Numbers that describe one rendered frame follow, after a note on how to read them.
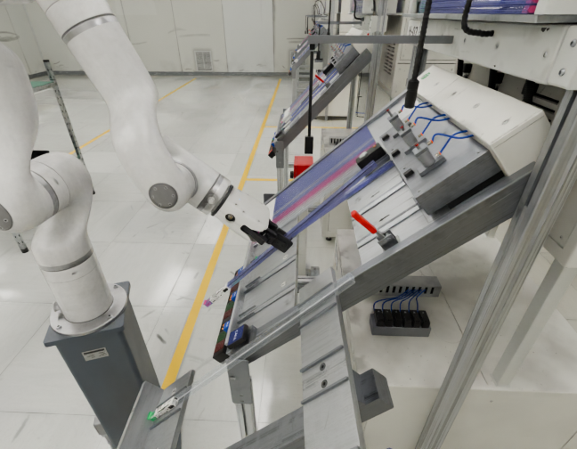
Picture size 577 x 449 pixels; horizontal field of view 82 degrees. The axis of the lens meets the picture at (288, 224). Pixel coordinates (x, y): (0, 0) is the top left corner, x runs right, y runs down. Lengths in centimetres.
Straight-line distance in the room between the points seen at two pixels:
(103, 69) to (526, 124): 65
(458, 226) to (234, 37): 903
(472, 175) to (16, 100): 81
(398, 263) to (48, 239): 76
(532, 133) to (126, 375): 113
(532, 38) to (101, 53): 63
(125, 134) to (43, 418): 145
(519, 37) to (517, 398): 81
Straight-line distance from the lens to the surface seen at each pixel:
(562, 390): 112
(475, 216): 64
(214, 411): 161
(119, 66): 64
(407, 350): 102
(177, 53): 987
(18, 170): 81
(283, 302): 79
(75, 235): 92
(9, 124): 81
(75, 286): 97
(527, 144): 63
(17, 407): 195
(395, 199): 77
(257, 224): 65
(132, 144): 58
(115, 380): 120
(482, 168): 64
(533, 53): 62
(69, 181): 89
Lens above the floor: 139
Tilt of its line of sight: 32 degrees down
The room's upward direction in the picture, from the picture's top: straight up
